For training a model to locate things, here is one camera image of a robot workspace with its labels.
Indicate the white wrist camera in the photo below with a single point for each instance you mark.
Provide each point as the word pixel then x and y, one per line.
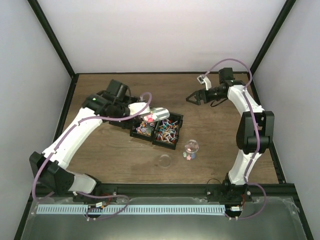
pixel 140 107
pixel 204 80

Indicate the black aluminium frame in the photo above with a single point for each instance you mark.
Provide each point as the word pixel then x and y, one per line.
pixel 283 188

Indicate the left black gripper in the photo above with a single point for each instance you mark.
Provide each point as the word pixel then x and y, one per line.
pixel 133 121

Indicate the clear jar lid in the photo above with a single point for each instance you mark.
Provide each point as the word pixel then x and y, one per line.
pixel 165 161

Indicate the light blue slotted cable duct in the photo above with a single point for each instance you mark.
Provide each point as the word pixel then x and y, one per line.
pixel 134 209

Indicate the black bin round lollipops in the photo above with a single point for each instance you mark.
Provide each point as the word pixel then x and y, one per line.
pixel 166 132

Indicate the metal scoop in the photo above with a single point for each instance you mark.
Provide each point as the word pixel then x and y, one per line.
pixel 156 114

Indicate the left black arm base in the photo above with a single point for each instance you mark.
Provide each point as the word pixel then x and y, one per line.
pixel 100 190

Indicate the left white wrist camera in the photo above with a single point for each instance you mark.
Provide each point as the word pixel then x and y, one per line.
pixel 140 107

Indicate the clear glass jar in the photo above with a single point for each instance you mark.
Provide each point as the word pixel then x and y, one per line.
pixel 192 144

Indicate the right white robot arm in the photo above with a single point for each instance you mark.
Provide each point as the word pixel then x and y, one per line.
pixel 256 128

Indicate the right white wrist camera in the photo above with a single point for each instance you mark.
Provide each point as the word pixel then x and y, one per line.
pixel 204 80

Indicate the star candies in jar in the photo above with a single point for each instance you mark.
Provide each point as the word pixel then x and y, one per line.
pixel 189 153

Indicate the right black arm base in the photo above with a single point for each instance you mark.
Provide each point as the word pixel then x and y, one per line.
pixel 226 192

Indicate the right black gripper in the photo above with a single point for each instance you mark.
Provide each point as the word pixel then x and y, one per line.
pixel 203 92

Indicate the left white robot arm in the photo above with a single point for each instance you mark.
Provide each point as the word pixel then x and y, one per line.
pixel 75 135

